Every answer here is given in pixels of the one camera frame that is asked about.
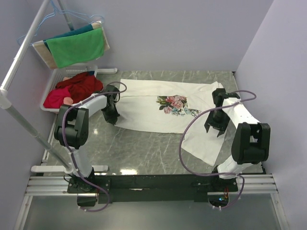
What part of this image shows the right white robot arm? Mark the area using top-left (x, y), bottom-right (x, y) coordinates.
top-left (204, 88), bottom-right (271, 191)

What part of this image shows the teal towel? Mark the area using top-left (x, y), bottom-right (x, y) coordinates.
top-left (43, 24), bottom-right (94, 52)

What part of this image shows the dark red t shirt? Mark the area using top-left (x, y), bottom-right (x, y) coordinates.
top-left (55, 71), bottom-right (103, 104)

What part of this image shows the pink t shirt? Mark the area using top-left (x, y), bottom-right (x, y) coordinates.
top-left (43, 87), bottom-right (73, 109)

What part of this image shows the aluminium rail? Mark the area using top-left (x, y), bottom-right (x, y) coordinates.
top-left (24, 174), bottom-right (279, 196)

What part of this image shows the white clothes rack frame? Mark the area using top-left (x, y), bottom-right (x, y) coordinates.
top-left (0, 0), bottom-right (118, 175)

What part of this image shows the white plastic laundry basket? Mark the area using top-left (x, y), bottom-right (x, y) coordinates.
top-left (40, 63), bottom-right (103, 113)

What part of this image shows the blue wire hanger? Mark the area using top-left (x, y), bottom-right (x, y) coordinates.
top-left (17, 4), bottom-right (106, 46)

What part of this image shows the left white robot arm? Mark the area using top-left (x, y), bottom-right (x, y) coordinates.
top-left (54, 84), bottom-right (120, 193)

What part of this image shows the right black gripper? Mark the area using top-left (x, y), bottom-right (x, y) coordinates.
top-left (204, 109), bottom-right (231, 137)

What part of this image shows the white floral t shirt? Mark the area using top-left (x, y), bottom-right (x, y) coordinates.
top-left (116, 79), bottom-right (225, 166)

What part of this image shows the beige towel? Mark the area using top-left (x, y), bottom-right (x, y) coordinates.
top-left (32, 21), bottom-right (110, 69)

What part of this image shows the black base beam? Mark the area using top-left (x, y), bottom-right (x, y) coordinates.
top-left (67, 174), bottom-right (238, 206)

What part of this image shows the green towel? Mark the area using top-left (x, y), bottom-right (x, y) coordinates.
top-left (46, 28), bottom-right (105, 69)

